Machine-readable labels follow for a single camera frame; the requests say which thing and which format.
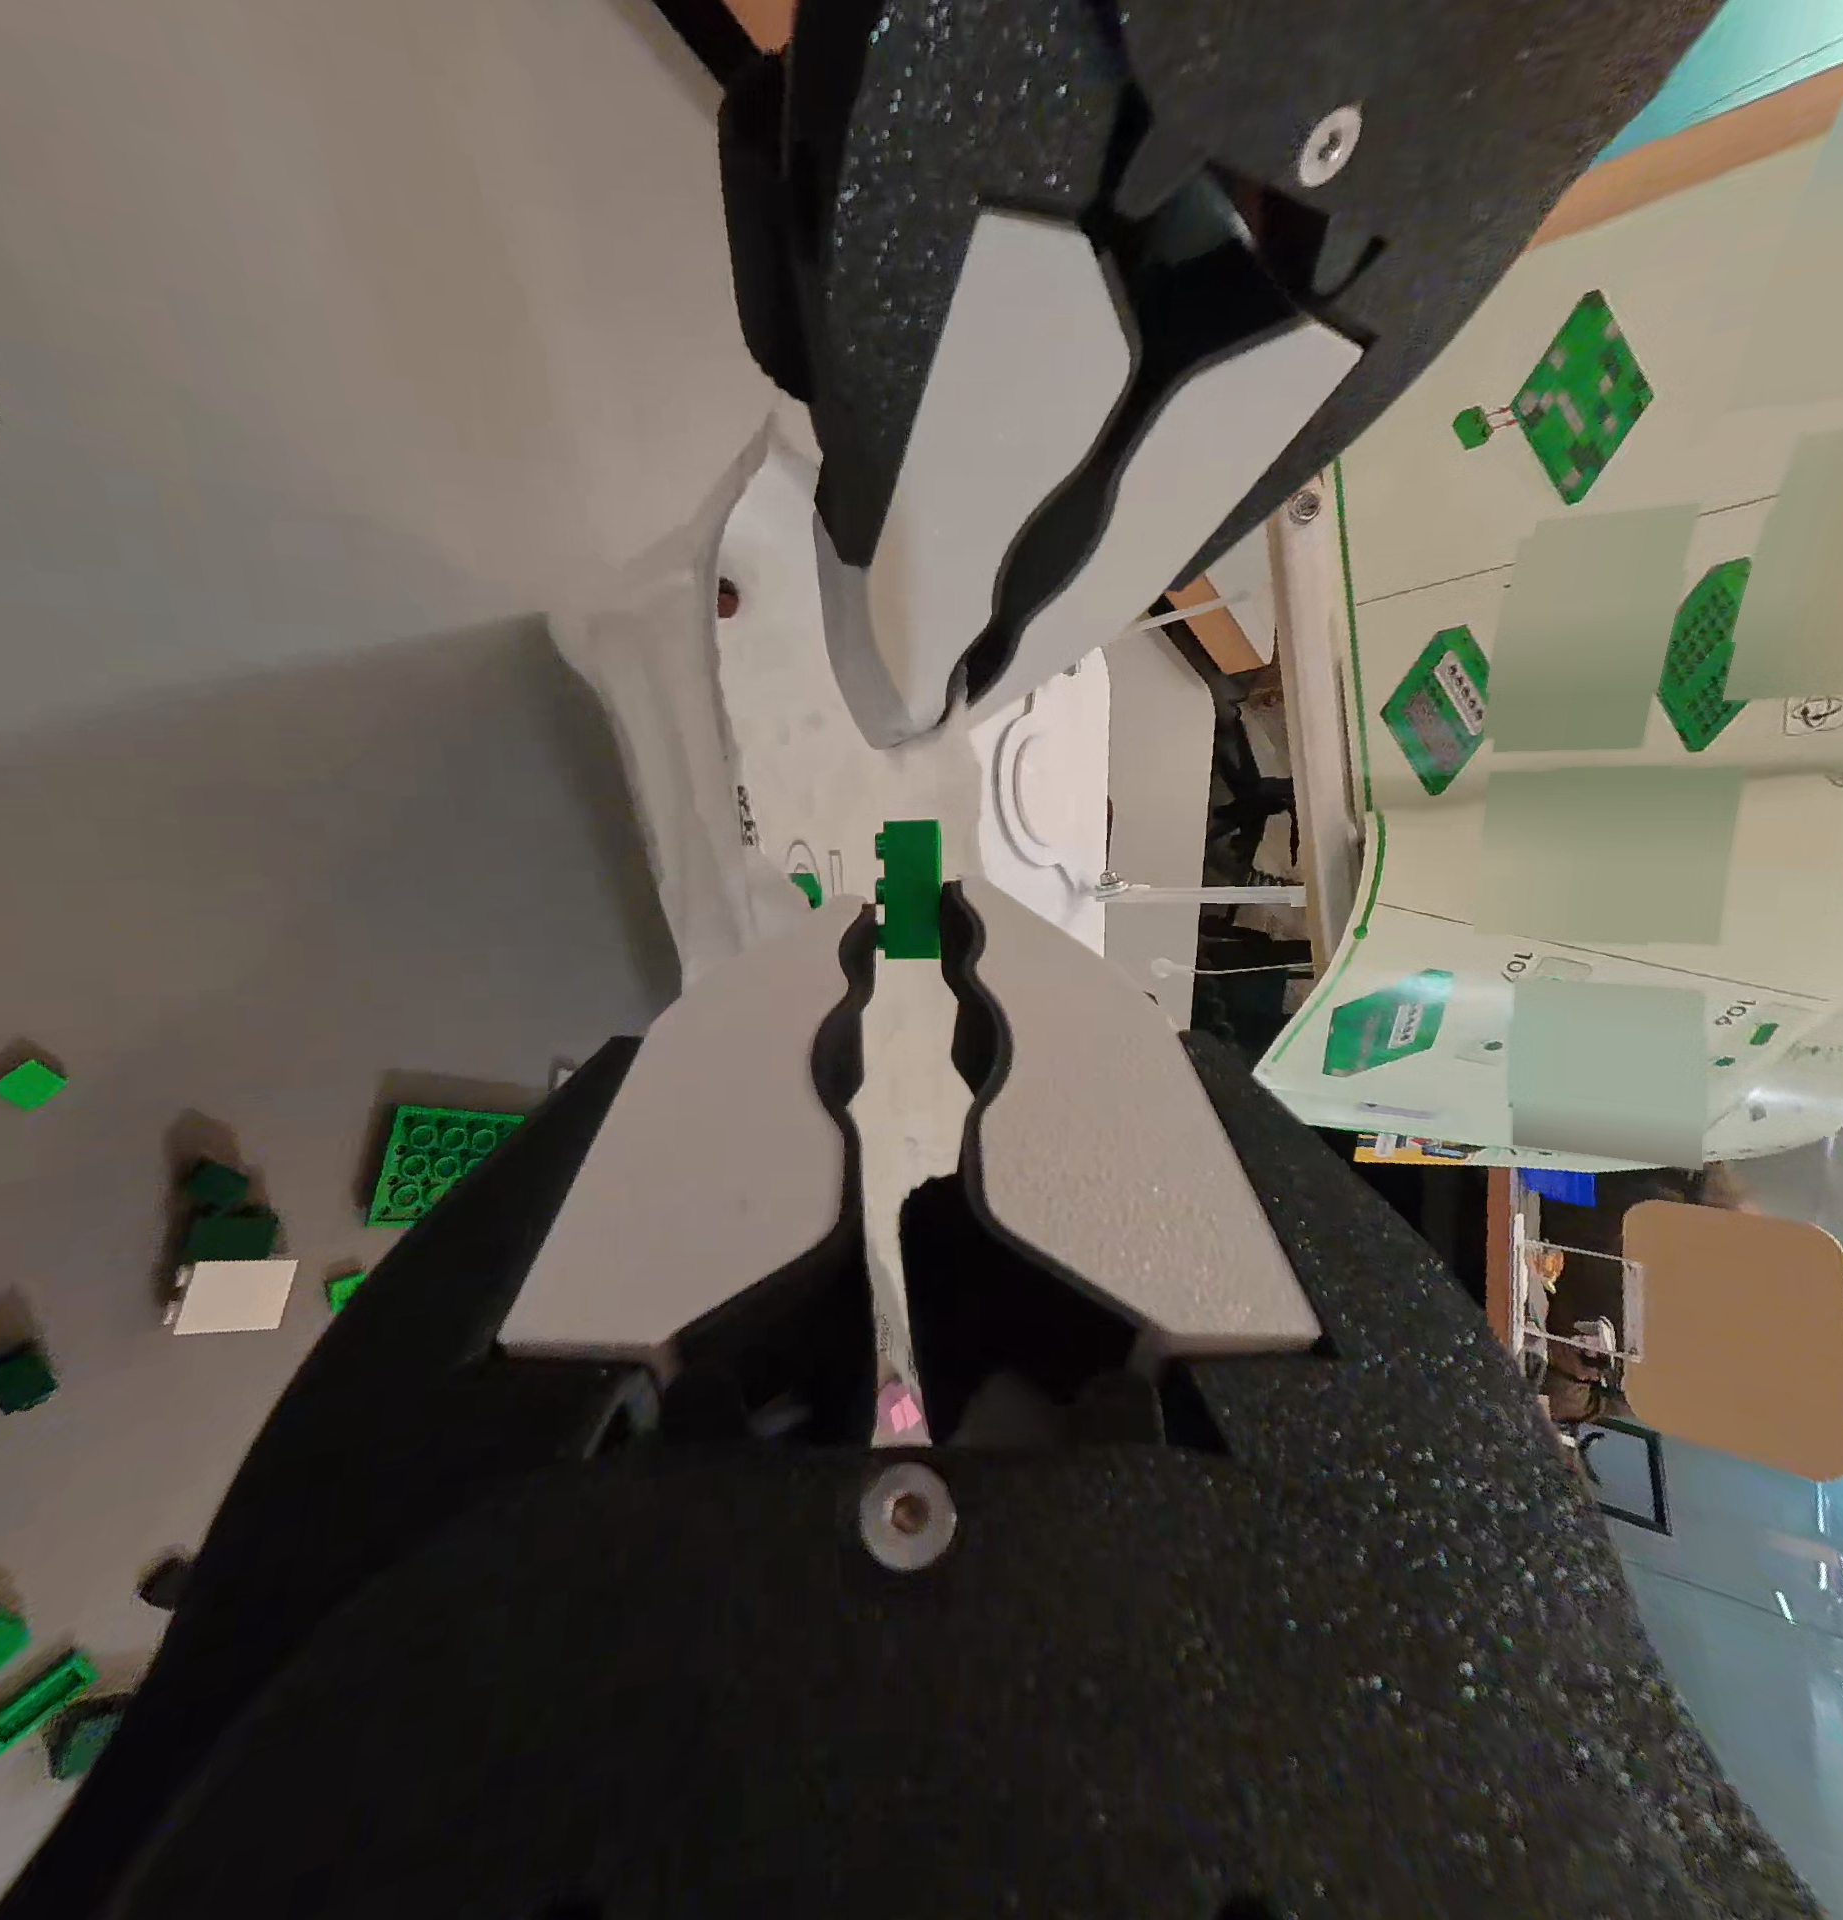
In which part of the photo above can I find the large green toy plate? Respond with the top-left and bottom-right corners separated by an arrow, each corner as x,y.
367,1106 -> 530,1231

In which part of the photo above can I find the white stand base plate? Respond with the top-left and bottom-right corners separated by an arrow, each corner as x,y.
967,661 -> 1120,964

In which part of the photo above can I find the white printed paper bag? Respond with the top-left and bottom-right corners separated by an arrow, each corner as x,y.
546,405 -> 1120,1448

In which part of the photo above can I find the pile of green toy bricks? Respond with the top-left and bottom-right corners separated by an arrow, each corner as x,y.
0,1156 -> 372,1788

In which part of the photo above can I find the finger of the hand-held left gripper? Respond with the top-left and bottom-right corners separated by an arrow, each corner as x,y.
959,319 -> 1367,710
817,210 -> 1142,752

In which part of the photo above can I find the toy brick instruction booklet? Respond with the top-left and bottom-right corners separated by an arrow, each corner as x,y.
1251,76 -> 1843,1174

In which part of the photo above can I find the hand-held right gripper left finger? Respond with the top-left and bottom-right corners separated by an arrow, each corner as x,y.
494,900 -> 881,1448

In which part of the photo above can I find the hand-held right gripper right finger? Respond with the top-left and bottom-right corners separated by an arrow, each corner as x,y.
899,876 -> 1324,1448

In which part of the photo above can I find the grey desk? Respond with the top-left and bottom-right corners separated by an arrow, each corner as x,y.
0,0 -> 826,1920

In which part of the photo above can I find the large white toy brick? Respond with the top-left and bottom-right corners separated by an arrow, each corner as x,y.
163,1261 -> 303,1337

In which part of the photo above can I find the green toy brick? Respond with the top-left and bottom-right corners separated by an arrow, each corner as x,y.
873,821 -> 948,962

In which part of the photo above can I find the white book stand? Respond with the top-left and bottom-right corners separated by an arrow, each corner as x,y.
1093,587 -> 1316,913

